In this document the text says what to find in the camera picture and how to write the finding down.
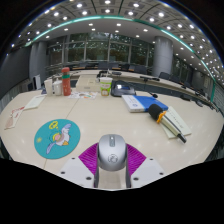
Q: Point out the red drink bottle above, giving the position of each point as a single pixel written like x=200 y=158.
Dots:
x=66 y=81

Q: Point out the round teal cartoon mouse pad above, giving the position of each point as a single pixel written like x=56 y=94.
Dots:
x=57 y=138

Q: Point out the green printed paper cup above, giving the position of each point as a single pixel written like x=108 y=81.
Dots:
x=106 y=86

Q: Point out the silver grey computer mouse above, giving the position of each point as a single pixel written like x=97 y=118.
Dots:
x=112 y=153

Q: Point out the white paper sheet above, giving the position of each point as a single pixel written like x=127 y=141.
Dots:
x=34 y=101

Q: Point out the white lidded mug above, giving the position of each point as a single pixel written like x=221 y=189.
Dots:
x=57 y=87

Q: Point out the dark conference chairs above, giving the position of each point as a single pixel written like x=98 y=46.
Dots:
x=164 y=75

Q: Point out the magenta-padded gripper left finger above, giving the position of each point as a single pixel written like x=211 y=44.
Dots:
x=87 y=160

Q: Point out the red and white brochure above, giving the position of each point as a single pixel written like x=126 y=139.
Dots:
x=14 y=117

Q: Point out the white booklet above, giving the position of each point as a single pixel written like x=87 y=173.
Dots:
x=180 y=122

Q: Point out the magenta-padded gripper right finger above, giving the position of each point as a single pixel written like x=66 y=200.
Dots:
x=136 y=161

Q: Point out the colourful leaflet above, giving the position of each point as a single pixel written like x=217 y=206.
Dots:
x=83 y=95

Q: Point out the white paper cup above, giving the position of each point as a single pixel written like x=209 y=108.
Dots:
x=48 y=86

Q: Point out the beige cardboard box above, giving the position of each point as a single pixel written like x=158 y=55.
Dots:
x=87 y=83

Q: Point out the ceiling lights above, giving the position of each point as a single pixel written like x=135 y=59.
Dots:
x=79 y=5

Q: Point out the white standing board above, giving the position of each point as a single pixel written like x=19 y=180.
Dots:
x=37 y=81

